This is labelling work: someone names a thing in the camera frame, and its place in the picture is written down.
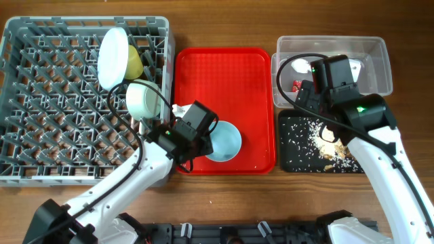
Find red candy wrapper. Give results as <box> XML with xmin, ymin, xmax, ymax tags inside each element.
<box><xmin>292</xmin><ymin>80</ymin><xmax>302</xmax><ymax>92</ymax></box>

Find white napkin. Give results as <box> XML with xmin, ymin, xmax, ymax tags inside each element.
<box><xmin>291</xmin><ymin>58</ymin><xmax>311</xmax><ymax>74</ymax></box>

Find light blue food bowl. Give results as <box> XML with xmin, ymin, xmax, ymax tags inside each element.
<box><xmin>206</xmin><ymin>121</ymin><xmax>242</xmax><ymax>163</ymax></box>

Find white plastic spoon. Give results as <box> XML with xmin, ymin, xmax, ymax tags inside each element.
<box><xmin>138</xmin><ymin>121</ymin><xmax>145</xmax><ymax>135</ymax></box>

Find pink plastic fork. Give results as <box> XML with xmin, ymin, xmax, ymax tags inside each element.
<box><xmin>130</xmin><ymin>117</ymin><xmax>135</xmax><ymax>131</ymax></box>

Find yellow plastic cup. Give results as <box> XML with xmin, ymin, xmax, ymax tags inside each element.
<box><xmin>124</xmin><ymin>45</ymin><xmax>143</xmax><ymax>80</ymax></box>

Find light blue plate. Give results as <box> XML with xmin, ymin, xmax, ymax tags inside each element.
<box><xmin>97</xmin><ymin>27</ymin><xmax>128</xmax><ymax>91</ymax></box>

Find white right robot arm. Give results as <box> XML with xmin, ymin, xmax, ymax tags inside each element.
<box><xmin>296</xmin><ymin>54</ymin><xmax>433</xmax><ymax>243</ymax></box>

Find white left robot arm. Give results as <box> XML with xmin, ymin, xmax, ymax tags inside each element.
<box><xmin>24</xmin><ymin>101</ymin><xmax>218</xmax><ymax>243</ymax></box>

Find grey dishwasher rack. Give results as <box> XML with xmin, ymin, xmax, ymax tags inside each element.
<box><xmin>1</xmin><ymin>16</ymin><xmax>175</xmax><ymax>187</ymax></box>

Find black plastic tray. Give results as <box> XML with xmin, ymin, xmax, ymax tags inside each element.
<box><xmin>277</xmin><ymin>108</ymin><xmax>366</xmax><ymax>174</ymax></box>

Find red plastic tray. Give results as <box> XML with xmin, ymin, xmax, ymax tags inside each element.
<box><xmin>174</xmin><ymin>47</ymin><xmax>276</xmax><ymax>175</ymax></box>

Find rice and meat leftovers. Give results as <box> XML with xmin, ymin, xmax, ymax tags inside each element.
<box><xmin>283</xmin><ymin>117</ymin><xmax>362</xmax><ymax>172</ymax></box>

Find clear plastic bin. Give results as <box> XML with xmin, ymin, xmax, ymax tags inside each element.
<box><xmin>271</xmin><ymin>35</ymin><xmax>393</xmax><ymax>108</ymax></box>

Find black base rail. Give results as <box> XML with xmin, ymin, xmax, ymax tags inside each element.
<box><xmin>144</xmin><ymin>221</ymin><xmax>319</xmax><ymax>244</ymax></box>

